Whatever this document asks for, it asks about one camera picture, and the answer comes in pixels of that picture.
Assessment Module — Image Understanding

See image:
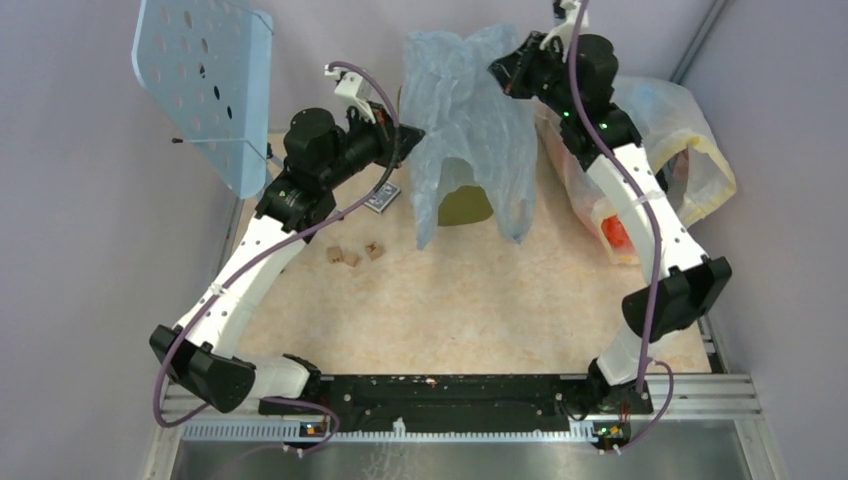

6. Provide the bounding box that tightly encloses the light blue music stand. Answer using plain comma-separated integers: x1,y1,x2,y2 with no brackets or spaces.
132,0,274,199

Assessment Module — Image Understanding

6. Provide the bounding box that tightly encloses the wooden letter tile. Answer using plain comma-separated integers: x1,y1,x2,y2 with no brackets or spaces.
364,241,385,261
326,246,344,264

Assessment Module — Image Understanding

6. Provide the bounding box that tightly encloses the white toothed rack strip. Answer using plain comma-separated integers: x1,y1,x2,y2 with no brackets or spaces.
181,420,597,444

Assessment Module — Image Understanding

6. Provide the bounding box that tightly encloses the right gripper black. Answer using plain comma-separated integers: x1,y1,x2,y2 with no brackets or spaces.
485,33,577,119

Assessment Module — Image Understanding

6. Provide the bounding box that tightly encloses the blue plastic trash bag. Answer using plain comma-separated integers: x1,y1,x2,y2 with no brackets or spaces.
400,24,537,248

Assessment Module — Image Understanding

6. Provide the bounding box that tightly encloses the plain wooden tile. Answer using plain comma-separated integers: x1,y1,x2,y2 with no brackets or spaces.
343,252,361,268

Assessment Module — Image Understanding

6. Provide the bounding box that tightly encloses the green mesh trash bin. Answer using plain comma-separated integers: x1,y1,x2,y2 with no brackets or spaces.
437,185,494,227

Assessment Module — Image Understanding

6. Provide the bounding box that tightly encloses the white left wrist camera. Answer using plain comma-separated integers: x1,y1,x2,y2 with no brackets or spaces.
324,66,376,124

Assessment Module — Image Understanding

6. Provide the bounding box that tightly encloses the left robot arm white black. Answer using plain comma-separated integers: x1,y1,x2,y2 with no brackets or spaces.
149,103,426,414

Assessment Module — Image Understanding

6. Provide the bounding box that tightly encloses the large translucent bag of trash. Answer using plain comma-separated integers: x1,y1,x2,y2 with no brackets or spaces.
535,75,737,265

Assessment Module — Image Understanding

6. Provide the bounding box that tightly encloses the blue playing card box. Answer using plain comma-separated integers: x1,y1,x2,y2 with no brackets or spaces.
364,182,401,214

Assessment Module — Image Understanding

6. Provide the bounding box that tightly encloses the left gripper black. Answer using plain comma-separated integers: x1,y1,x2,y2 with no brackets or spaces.
319,99,425,189

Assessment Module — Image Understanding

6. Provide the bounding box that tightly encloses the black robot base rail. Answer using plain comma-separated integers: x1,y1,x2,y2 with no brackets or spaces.
304,374,653,433

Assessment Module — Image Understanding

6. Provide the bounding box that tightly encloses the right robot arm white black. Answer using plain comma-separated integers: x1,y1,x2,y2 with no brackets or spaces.
488,31,732,412

